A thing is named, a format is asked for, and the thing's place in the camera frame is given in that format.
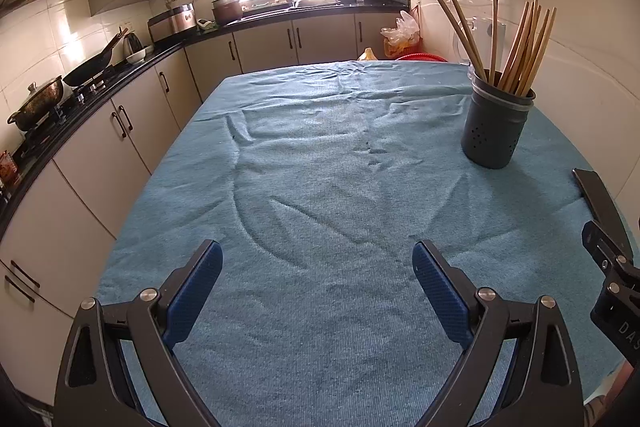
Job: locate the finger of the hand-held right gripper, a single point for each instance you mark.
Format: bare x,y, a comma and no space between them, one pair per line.
597,244

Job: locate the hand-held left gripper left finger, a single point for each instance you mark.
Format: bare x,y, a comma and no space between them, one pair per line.
195,292

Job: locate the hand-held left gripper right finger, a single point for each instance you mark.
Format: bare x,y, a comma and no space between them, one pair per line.
440,292

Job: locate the dark grey utensil holder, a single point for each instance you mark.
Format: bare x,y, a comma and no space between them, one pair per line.
492,132

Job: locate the group of wooden chopsticks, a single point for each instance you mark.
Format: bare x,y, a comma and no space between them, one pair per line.
525,52

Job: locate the person's right hand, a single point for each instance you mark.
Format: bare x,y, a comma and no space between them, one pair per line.
625,392

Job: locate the lower kitchen cabinets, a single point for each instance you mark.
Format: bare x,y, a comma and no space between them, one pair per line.
90,157

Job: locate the blue table cloth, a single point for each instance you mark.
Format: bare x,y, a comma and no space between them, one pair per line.
325,157

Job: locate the red seasoning jar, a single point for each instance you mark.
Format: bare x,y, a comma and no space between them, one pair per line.
7,169

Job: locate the gas stove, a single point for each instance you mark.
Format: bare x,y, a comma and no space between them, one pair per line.
82,94

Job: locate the clear glass pitcher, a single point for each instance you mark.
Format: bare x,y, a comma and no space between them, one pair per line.
482,37

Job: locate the white bowl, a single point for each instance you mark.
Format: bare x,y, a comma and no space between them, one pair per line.
136,57

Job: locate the steel pot with glass lid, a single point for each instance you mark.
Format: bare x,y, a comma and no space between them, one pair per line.
37,104

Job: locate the black wok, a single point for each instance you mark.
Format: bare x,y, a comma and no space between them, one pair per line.
87,69

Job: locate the yellow plastic bag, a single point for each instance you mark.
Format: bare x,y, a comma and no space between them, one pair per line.
367,55

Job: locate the black kettle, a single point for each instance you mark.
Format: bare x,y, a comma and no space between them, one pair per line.
132,43

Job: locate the clear plastic bag with oranges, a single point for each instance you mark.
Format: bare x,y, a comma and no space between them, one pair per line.
402,34

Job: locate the small white container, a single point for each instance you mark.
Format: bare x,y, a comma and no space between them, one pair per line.
206,25

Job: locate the silver rice cooker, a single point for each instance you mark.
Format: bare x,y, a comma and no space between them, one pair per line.
172,22

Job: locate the brown clay pot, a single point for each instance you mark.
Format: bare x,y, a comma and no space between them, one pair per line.
227,12

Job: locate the black kitchen countertop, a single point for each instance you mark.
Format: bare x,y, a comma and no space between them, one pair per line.
320,9

